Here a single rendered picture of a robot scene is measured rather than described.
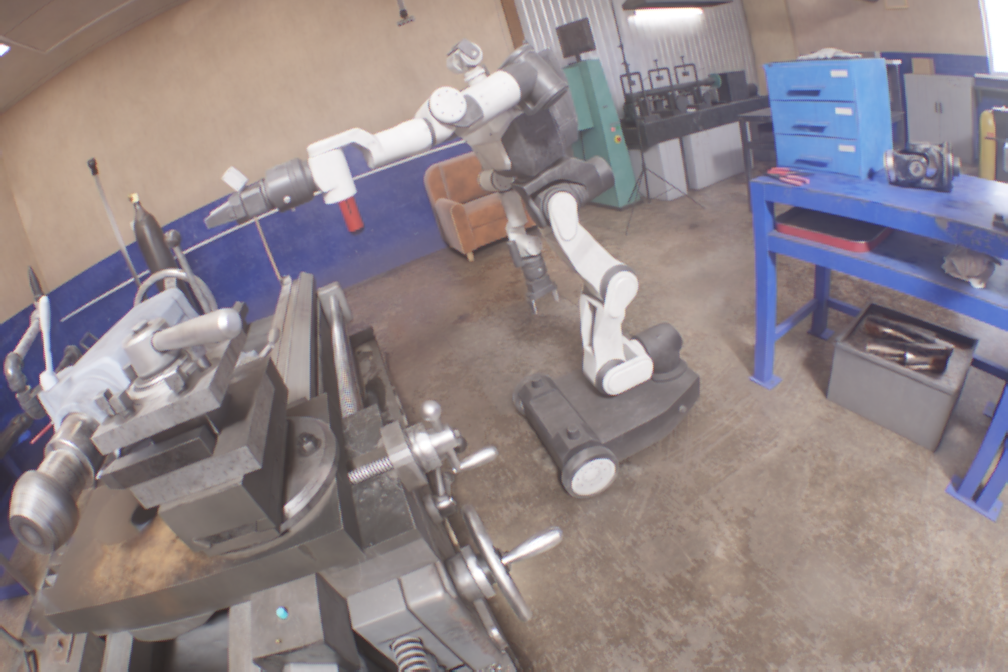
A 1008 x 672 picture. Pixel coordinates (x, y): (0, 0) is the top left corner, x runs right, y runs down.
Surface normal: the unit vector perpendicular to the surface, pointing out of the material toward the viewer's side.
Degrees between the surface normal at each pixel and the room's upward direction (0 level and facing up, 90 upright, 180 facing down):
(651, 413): 0
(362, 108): 90
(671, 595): 0
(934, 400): 90
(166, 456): 90
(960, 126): 90
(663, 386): 0
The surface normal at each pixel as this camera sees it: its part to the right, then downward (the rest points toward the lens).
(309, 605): -0.26, -0.88
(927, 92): -0.89, 0.38
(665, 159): 0.39, 0.28
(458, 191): 0.30, 0.49
